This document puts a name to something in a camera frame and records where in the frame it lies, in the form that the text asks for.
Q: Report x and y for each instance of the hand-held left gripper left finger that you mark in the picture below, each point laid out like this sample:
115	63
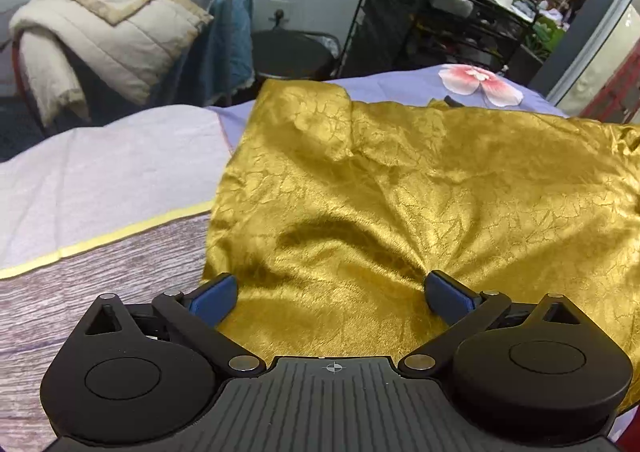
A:
215	299

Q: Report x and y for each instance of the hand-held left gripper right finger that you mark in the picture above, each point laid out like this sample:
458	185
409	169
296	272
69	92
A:
447	297

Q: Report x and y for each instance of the gold satin jacket black fur cuffs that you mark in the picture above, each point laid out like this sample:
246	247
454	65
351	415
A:
375	192

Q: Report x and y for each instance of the grey striped blanket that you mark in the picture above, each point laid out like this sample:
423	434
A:
75	292

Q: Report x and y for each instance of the white sheet with yellow trim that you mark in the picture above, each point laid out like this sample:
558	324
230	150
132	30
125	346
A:
100	172

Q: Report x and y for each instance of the blue hanging cloth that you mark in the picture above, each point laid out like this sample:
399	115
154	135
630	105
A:
230	32

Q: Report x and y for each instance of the white quilted jacket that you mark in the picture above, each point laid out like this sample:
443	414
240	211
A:
125	32

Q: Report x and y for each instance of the white folded cloth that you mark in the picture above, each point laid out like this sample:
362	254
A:
452	3

